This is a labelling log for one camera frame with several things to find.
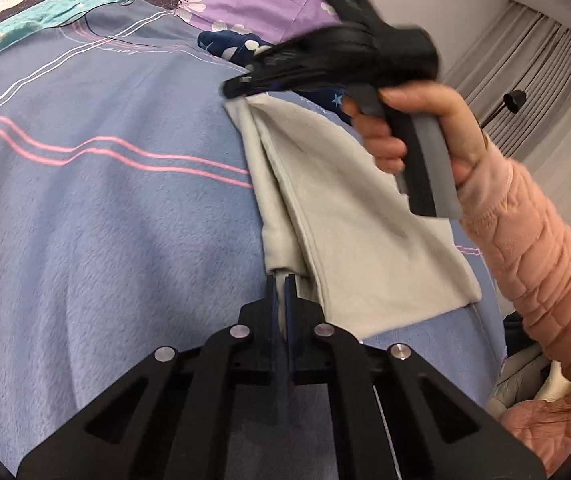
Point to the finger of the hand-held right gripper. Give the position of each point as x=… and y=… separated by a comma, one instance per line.
x=305, y=67

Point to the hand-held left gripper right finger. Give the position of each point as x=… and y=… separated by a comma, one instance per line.
x=291, y=325

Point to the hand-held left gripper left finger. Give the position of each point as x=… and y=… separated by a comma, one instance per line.
x=272, y=320

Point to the beige small garment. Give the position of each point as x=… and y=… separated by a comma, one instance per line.
x=355, y=220

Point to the person's right forearm pink sleeve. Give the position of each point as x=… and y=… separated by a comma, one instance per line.
x=530, y=260

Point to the person's right hand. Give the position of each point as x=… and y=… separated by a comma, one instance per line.
x=458, y=125

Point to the navy star print garment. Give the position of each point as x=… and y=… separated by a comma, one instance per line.
x=230, y=45

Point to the grey pleated curtain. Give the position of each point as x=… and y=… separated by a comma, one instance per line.
x=540, y=70

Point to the blue striped fleece blanket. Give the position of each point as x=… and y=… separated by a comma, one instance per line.
x=115, y=240

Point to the grey padded cloth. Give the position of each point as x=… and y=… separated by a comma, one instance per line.
x=520, y=380

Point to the teal star print cloth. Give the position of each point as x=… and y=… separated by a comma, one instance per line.
x=30, y=20

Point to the person's pink padded jacket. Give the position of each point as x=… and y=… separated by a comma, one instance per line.
x=555, y=430

